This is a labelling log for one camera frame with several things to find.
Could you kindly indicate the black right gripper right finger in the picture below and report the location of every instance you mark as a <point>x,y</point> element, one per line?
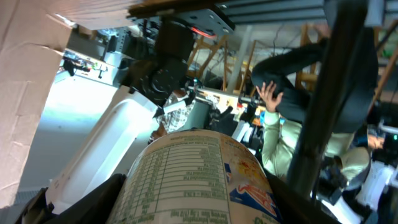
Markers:
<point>294,208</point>

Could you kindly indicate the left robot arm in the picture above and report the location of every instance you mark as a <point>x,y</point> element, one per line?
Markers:
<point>141,95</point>

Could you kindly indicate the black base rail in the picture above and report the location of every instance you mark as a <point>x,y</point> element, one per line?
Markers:
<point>222,16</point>

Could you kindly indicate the person in plaid shirt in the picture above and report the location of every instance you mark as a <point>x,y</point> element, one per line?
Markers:
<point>174,120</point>

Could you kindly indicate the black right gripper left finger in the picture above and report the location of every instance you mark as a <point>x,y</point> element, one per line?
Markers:
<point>92,208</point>

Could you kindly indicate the cardboard wall panel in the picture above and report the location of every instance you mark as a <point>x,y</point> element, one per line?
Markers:
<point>32,42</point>

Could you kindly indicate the person in green shirt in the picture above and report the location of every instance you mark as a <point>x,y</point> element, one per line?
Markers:
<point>286,108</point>

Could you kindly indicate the instant noodle cup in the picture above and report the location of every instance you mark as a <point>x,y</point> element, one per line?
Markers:
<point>197,176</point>

